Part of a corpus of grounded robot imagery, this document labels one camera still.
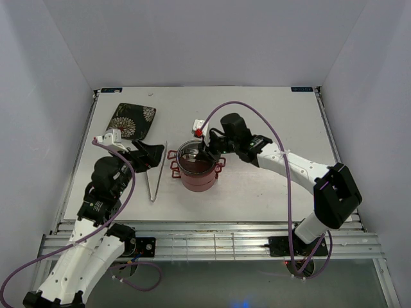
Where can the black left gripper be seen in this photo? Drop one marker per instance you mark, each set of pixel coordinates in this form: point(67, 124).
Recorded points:
point(147, 156)

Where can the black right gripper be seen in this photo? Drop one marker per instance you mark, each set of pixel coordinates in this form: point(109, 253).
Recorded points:
point(208, 154)

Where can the grey lid with handle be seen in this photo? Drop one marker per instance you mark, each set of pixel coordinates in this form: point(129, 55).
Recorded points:
point(185, 157)

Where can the pink steel-lined bowl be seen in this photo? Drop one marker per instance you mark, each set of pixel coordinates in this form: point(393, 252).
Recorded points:
point(215, 170)
point(197, 186)

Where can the stainless steel tongs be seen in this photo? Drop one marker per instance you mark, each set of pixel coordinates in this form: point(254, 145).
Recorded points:
point(153, 176)

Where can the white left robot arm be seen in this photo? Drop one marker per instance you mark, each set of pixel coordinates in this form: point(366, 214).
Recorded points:
point(96, 241)

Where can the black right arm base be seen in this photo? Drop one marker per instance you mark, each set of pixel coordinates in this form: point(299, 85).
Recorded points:
point(279, 247)

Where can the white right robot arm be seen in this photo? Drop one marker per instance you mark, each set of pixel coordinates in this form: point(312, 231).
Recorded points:
point(335, 193)

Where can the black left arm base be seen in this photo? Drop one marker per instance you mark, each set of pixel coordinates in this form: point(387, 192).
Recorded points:
point(140, 247)

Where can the black patterned square plate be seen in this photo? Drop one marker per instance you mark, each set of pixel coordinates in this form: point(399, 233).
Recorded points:
point(133, 121)

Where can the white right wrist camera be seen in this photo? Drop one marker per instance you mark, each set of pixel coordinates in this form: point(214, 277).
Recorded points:
point(200, 130)

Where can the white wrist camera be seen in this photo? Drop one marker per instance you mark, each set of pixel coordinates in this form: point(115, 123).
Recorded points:
point(111, 140)
point(200, 130)

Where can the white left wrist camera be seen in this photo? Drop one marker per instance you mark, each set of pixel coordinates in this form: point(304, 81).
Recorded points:
point(111, 140)

